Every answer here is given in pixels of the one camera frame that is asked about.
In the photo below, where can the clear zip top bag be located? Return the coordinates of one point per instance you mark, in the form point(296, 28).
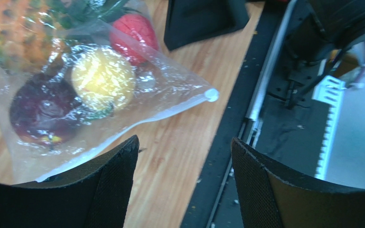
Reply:
point(163, 88)

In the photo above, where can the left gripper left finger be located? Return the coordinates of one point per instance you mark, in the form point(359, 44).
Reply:
point(92, 195)

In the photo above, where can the fake orange pineapple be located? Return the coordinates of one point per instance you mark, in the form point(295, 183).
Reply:
point(35, 33)

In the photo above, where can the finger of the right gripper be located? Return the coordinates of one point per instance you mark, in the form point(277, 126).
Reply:
point(190, 21)

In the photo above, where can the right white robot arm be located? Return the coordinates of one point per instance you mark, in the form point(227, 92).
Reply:
point(329, 24)

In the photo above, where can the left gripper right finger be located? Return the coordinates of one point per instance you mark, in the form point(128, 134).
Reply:
point(273, 195)

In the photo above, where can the fake red strawberry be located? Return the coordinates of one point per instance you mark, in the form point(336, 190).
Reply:
point(139, 28)

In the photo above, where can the white slotted cable duct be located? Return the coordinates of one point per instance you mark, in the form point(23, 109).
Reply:
point(330, 91)

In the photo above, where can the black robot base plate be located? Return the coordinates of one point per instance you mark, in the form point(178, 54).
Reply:
point(256, 113)

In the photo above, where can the fake purple plum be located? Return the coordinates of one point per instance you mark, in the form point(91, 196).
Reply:
point(45, 110)

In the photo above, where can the fake orange fruit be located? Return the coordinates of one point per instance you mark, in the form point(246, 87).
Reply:
point(103, 79)

